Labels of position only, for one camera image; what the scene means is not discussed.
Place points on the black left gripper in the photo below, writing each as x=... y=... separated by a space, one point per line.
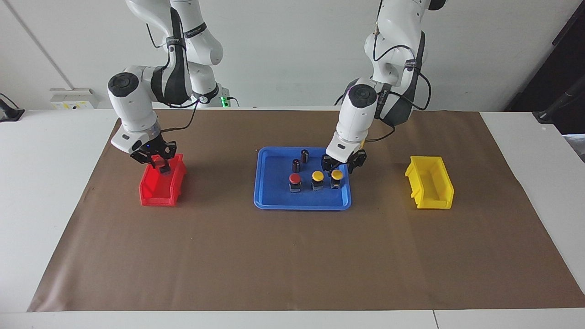
x=342 y=163

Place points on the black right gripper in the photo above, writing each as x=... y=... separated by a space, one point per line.
x=151 y=150

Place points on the red push button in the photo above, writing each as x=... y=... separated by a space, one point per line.
x=159 y=161
x=295 y=178

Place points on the yellow push button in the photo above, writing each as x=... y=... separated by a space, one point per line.
x=317 y=176
x=337 y=175

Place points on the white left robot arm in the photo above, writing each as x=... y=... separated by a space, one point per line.
x=358 y=119

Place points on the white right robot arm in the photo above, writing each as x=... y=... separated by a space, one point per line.
x=137 y=109

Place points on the black push button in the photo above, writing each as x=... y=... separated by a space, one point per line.
x=305 y=156
x=296 y=166

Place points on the red plastic bin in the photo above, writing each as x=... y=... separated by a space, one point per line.
x=157 y=196

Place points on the blue plastic tray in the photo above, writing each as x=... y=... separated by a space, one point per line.
x=279 y=198

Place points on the yellow plastic bin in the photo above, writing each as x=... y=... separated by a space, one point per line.
x=434 y=198

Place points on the brown paper table mat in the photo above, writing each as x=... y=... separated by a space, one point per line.
x=292 y=260

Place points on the black stand pole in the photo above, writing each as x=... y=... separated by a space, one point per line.
x=560 y=105

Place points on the dark background panel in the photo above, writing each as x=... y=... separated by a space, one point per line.
x=548 y=59

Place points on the grey object at table edge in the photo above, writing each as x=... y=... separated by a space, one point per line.
x=577 y=146

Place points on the white wall socket box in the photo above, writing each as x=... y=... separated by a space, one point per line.
x=73 y=98

